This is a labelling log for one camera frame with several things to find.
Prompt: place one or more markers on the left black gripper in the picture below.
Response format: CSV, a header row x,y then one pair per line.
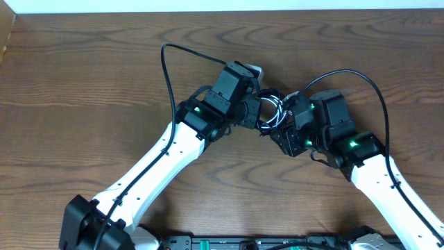
x,y
251,121

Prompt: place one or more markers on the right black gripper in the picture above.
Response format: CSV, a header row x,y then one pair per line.
x,y
288,136

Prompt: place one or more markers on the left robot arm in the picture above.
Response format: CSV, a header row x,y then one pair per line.
x,y
111,219

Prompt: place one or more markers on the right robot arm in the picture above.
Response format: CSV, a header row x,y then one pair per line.
x,y
322,123

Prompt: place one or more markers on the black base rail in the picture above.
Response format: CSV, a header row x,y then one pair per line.
x,y
190,242

